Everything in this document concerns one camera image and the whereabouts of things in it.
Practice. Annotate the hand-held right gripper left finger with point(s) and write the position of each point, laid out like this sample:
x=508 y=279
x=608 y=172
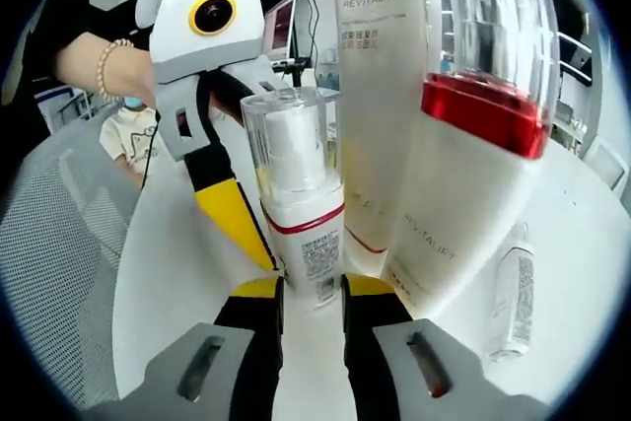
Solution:
x=251 y=342

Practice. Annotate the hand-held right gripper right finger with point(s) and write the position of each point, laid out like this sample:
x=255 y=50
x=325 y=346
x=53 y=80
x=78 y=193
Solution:
x=374 y=342

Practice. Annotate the small white pump skincare bottle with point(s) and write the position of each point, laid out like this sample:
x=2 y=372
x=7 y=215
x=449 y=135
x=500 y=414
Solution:
x=515 y=293
x=296 y=243

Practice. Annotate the white skincare tube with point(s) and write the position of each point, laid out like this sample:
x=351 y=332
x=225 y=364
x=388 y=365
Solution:
x=374 y=95

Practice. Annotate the grey mesh office chair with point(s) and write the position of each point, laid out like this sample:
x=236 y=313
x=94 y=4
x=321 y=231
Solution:
x=59 y=243

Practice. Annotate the tall red-collared skincare bottle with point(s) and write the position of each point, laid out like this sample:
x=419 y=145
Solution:
x=468 y=219

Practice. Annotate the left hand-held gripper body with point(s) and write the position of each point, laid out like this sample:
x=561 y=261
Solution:
x=172 y=46

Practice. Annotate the laptop with pink screen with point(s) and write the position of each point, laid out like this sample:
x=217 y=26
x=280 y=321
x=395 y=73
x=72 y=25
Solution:
x=282 y=26

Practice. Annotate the white frame chair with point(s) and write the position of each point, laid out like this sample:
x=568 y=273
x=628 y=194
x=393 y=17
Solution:
x=604 y=162

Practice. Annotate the black tripod stand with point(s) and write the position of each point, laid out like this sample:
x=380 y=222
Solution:
x=297 y=73

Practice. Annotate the person's left hand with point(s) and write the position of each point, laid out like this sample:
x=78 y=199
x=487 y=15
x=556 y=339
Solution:
x=135 y=78

